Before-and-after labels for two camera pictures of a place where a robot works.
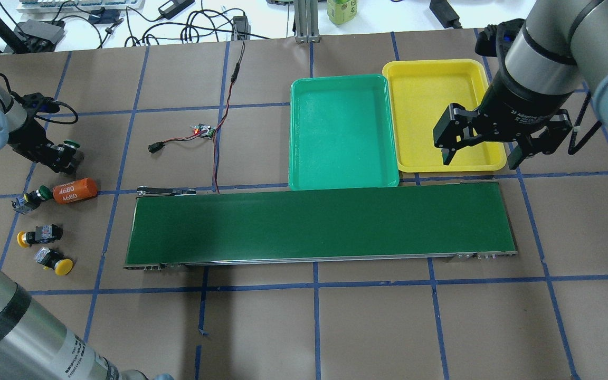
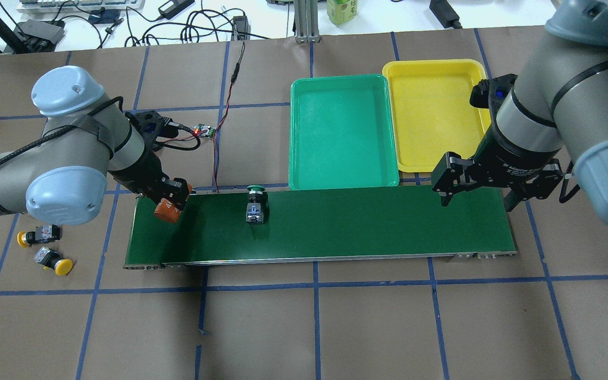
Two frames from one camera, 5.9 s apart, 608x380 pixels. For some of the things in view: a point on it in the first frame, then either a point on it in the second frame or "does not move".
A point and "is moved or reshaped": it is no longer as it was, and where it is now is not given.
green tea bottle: x=341 y=11 does not move
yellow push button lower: x=49 y=258 does not move
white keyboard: x=79 y=6 does not move
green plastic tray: x=341 y=133 does not move
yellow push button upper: x=43 y=234 does not move
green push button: x=68 y=157 is moved or reshaped
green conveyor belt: x=170 y=228 does not move
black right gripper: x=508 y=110 -> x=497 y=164
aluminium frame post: x=306 y=13 does not move
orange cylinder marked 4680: x=72 y=191 is moved or reshaped
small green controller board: x=201 y=126 does not move
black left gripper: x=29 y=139 -> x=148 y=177
